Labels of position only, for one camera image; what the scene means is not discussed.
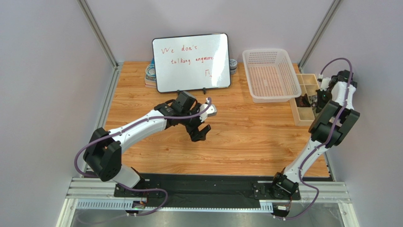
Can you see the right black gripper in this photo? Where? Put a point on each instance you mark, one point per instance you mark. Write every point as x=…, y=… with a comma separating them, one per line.
x=321, y=102

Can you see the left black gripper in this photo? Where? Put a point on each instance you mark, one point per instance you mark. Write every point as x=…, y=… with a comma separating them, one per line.
x=195, y=126

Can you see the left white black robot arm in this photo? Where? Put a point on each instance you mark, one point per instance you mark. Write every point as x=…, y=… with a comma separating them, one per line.
x=103, y=153

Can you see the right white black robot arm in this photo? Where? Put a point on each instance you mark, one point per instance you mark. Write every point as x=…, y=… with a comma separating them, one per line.
x=329, y=129

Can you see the blue tape roll stack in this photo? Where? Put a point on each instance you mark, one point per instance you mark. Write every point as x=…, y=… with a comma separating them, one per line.
x=150, y=75

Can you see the patterned rolled tie in box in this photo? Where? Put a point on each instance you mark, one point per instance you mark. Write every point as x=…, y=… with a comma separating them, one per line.
x=313, y=100

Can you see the dark rolled tie in box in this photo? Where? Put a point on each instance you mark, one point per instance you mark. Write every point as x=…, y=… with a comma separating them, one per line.
x=302, y=101

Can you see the wooden compartment organizer box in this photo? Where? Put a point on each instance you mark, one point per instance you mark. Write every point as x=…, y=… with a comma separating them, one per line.
x=304, y=107

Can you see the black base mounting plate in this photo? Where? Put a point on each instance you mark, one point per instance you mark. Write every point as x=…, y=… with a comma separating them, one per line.
x=203, y=191

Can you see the white perforated plastic basket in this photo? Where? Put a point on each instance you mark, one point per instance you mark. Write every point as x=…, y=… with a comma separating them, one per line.
x=270, y=75

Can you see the whiteboard with red writing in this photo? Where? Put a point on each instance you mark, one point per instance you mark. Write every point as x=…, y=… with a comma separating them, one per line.
x=195, y=62

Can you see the blue white patterned jar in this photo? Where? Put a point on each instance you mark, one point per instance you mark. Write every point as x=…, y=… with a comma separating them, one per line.
x=232, y=66

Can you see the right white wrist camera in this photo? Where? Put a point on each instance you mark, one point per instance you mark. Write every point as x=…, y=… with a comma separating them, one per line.
x=324, y=82

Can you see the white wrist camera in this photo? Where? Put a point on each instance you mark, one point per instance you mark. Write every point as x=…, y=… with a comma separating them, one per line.
x=207, y=110
x=324, y=82

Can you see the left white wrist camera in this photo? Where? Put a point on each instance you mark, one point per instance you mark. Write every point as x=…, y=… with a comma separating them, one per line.
x=207, y=110

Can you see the right aluminium frame post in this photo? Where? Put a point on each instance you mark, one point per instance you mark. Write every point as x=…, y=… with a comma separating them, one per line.
x=332, y=10

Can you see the aluminium frame post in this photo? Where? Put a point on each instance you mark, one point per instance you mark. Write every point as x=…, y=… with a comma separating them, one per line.
x=115, y=65
x=332, y=10

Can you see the aluminium front rail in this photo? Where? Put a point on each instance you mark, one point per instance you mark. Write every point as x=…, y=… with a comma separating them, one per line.
x=91, y=202

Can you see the left aluminium frame post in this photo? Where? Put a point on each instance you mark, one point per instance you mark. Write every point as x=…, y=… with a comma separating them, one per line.
x=115, y=65

